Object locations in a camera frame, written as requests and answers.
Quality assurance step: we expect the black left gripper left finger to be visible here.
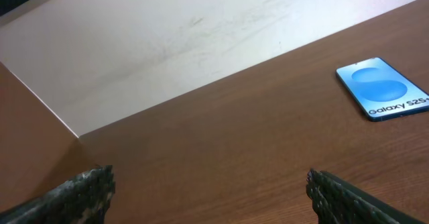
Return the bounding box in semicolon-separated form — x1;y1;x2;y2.
1;165;115;224

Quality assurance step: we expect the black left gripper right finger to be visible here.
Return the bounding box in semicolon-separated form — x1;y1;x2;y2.
306;169;424;224

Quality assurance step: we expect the blue Galaxy smartphone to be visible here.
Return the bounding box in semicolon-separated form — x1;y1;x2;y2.
336;57;428;121

